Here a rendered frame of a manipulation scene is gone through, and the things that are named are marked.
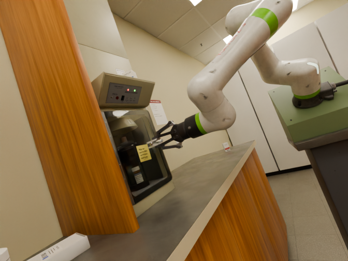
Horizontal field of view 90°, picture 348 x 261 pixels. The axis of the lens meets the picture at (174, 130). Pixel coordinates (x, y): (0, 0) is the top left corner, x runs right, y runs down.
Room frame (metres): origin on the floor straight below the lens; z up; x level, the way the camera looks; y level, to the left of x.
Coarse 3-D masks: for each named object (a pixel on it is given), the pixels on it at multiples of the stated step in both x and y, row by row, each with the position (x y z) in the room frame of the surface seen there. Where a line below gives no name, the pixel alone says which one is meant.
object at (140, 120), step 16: (112, 112) 0.75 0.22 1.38; (128, 112) 0.82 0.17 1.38; (144, 112) 0.92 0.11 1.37; (112, 128) 0.72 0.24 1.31; (128, 128) 0.79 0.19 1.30; (144, 128) 0.88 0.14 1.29; (128, 144) 0.77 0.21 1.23; (128, 160) 0.74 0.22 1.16; (160, 160) 0.91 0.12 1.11; (128, 176) 0.72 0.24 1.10; (144, 176) 0.79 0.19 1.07; (160, 176) 0.87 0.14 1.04; (144, 192) 0.77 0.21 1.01
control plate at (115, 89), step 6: (114, 84) 0.70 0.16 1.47; (120, 84) 0.72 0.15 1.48; (108, 90) 0.68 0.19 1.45; (114, 90) 0.71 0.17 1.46; (120, 90) 0.73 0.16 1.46; (126, 90) 0.76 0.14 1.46; (132, 90) 0.79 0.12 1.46; (138, 90) 0.83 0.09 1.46; (108, 96) 0.70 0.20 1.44; (114, 96) 0.72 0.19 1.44; (120, 96) 0.75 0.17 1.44; (126, 96) 0.78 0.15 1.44; (132, 96) 0.81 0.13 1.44; (138, 96) 0.85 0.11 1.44; (108, 102) 0.71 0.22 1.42; (114, 102) 0.74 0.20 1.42; (120, 102) 0.77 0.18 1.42; (126, 102) 0.80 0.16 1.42; (132, 102) 0.83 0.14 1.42
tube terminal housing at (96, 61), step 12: (84, 48) 0.73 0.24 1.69; (84, 60) 0.72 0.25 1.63; (96, 60) 0.77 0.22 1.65; (108, 60) 0.83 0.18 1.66; (120, 60) 0.90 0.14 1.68; (96, 72) 0.75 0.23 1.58; (108, 108) 0.75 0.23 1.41; (120, 108) 0.81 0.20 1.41; (132, 108) 0.87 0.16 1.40; (144, 108) 0.95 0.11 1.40; (156, 192) 0.84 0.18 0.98; (168, 192) 0.91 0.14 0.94; (144, 204) 0.76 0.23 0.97
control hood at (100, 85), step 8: (104, 72) 0.64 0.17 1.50; (96, 80) 0.66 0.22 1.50; (104, 80) 0.65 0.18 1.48; (112, 80) 0.68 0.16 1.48; (120, 80) 0.71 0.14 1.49; (128, 80) 0.75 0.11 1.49; (136, 80) 0.78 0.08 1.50; (144, 80) 0.83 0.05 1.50; (96, 88) 0.67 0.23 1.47; (104, 88) 0.66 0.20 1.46; (144, 88) 0.86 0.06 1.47; (152, 88) 0.91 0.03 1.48; (96, 96) 0.68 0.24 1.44; (104, 96) 0.68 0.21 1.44; (144, 96) 0.89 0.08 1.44; (104, 104) 0.70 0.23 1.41; (112, 104) 0.74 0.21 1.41; (120, 104) 0.77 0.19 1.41; (128, 104) 0.82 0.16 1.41; (136, 104) 0.86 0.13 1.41; (144, 104) 0.92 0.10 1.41
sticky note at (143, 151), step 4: (144, 144) 0.85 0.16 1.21; (140, 148) 0.82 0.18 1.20; (144, 148) 0.84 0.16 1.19; (140, 152) 0.81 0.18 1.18; (144, 152) 0.83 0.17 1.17; (148, 152) 0.85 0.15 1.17; (140, 156) 0.80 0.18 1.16; (144, 156) 0.83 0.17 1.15; (148, 156) 0.85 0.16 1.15; (140, 160) 0.80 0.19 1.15; (144, 160) 0.82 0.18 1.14
